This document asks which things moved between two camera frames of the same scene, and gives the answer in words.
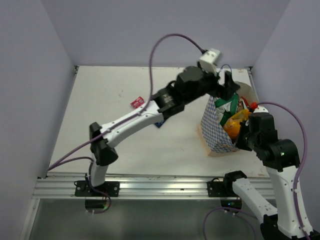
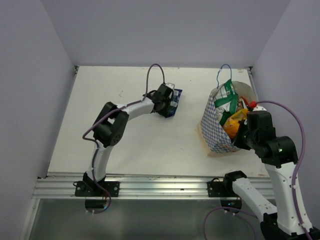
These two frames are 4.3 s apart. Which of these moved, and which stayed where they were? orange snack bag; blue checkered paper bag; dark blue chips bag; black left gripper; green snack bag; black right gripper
Moved: dark blue chips bag; black left gripper
Stayed: green snack bag; blue checkered paper bag; orange snack bag; black right gripper
